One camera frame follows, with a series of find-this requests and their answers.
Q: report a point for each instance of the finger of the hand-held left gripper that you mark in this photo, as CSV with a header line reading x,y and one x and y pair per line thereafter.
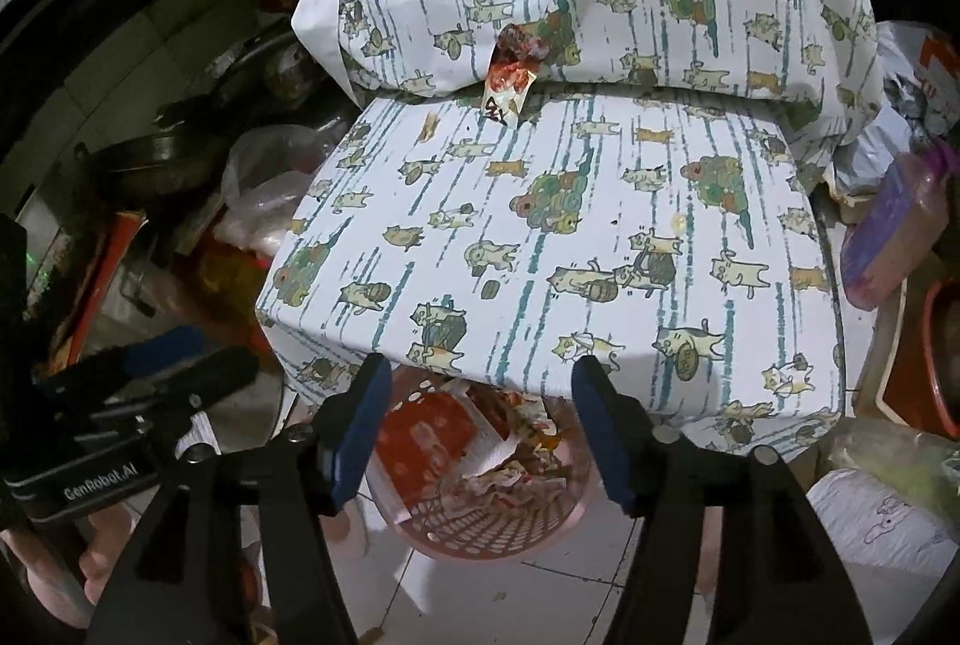
x,y
161,349
210,375

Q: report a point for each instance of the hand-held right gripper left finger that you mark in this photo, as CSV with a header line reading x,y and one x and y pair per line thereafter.
x,y
360,435

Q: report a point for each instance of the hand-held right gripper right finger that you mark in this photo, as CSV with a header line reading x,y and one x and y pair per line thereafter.
x,y
604,439

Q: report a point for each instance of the large red white paper cup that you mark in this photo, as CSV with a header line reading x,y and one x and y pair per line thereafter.
x,y
420,450

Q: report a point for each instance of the red white paper wrapper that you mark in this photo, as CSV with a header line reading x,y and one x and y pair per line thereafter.
x,y
510,487

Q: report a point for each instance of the pink perforated waste basket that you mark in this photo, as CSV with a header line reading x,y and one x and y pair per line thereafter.
x,y
480,536

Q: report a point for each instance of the person's left hand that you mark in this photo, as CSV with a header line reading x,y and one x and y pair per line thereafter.
x,y
105,547

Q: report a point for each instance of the yellow plastic bag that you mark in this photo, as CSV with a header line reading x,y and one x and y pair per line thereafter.
x,y
236,274

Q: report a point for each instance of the red cardboard box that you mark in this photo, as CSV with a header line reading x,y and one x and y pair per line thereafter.
x,y
112,255

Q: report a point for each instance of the dark metal pan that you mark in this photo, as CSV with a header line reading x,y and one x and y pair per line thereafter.
x,y
157,161

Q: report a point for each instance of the cat printed bed sheet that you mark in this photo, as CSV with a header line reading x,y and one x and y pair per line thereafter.
x,y
600,240

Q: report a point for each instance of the white printed plastic bag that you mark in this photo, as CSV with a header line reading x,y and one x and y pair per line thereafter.
x,y
870,525

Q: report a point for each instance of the clear crinkled plastic bag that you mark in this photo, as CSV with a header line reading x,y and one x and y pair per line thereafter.
x,y
900,454

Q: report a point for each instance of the steel pot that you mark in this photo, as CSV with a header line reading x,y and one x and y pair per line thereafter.
x,y
277,64

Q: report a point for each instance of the small paper scrap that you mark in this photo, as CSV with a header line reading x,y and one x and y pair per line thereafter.
x,y
430,126

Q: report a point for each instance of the red plastic basin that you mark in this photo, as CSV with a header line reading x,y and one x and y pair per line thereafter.
x,y
945,367

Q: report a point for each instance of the purple plastic container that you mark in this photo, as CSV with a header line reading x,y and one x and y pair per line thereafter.
x,y
892,232

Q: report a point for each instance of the red printed plastic packet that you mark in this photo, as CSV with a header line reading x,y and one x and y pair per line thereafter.
x,y
510,82

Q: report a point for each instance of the grey plastic bag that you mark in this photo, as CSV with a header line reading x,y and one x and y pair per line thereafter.
x,y
892,127

